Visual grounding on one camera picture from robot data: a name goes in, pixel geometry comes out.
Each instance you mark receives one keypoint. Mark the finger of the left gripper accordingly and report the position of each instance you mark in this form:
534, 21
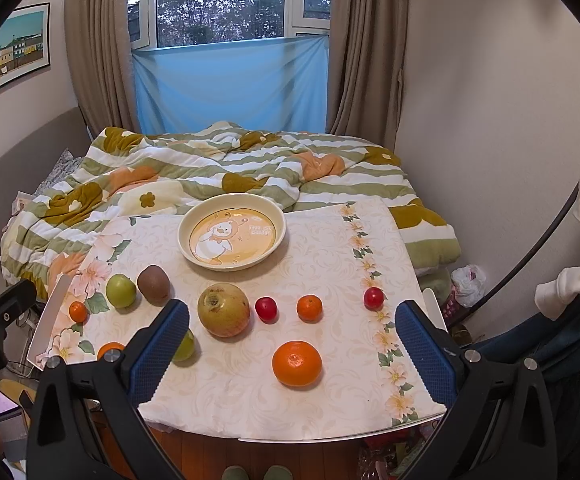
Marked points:
16, 300

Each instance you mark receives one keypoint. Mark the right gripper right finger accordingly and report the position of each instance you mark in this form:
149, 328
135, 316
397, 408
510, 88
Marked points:
498, 422

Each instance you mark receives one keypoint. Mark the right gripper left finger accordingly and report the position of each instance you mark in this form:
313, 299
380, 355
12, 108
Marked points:
64, 443

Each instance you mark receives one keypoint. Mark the small orange tangerine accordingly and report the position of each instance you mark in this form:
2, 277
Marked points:
78, 312

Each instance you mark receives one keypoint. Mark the green apple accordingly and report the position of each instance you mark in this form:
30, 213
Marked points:
185, 349
120, 291

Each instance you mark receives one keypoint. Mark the brown kiwi fruit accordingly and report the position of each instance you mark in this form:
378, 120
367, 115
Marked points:
154, 285

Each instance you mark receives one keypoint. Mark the red cherry tomato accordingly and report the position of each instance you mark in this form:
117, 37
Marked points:
373, 299
266, 309

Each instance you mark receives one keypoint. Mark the large orange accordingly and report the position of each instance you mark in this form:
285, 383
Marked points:
297, 364

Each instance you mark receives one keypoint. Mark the medium orange tangerine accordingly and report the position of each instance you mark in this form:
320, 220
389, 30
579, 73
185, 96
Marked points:
309, 308

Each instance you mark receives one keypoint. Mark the grey bed headboard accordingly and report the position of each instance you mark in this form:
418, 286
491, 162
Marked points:
29, 162

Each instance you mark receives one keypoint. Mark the white plastic bag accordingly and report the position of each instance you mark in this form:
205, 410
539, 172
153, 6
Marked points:
470, 285

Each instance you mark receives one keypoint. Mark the striped floral quilt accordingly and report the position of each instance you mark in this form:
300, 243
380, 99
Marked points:
126, 175

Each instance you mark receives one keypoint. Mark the floral cream tablecloth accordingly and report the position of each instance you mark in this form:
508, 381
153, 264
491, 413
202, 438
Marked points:
227, 388

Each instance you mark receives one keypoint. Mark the cream duck-print bowl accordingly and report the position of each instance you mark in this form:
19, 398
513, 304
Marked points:
231, 232

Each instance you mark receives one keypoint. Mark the framed houses picture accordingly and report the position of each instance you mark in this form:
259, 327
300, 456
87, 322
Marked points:
24, 42

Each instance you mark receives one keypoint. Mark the left brown curtain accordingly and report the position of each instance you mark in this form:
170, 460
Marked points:
98, 51

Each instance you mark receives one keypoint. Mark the brown curtain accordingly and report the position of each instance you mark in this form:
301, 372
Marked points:
367, 40
98, 51

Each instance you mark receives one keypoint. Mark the blue window cloth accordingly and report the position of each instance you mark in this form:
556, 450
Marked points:
274, 84

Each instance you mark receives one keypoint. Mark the right brown curtain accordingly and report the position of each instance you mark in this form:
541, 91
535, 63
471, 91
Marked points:
367, 40

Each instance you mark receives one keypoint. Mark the window with white frame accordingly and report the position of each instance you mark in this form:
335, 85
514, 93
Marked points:
175, 23

